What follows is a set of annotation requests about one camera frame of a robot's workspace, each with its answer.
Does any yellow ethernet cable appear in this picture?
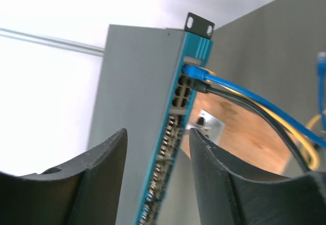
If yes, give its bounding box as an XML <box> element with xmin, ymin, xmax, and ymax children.
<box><xmin>196</xmin><ymin>66</ymin><xmax>326</xmax><ymax>171</ymax></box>

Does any blue ethernet cable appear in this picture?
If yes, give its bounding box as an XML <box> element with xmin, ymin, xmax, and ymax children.
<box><xmin>182</xmin><ymin>51</ymin><xmax>326</xmax><ymax>149</ymax></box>

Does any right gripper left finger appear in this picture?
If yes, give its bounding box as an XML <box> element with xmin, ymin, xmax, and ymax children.
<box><xmin>1</xmin><ymin>128</ymin><xmax>127</xmax><ymax>224</ymax></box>

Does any dark grey network switch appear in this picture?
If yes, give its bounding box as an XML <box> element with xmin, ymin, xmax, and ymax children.
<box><xmin>88</xmin><ymin>13</ymin><xmax>214</xmax><ymax>224</ymax></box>

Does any aluminium rail frame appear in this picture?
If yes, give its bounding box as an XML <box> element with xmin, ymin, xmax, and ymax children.
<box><xmin>1</xmin><ymin>27</ymin><xmax>104</xmax><ymax>57</ymax></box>

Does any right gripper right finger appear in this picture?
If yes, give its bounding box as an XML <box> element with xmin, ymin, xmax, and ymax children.
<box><xmin>189</xmin><ymin>129</ymin><xmax>325</xmax><ymax>224</ymax></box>

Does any wooden support block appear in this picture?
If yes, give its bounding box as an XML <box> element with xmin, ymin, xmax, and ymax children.
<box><xmin>189</xmin><ymin>93</ymin><xmax>302</xmax><ymax>177</ymax></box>

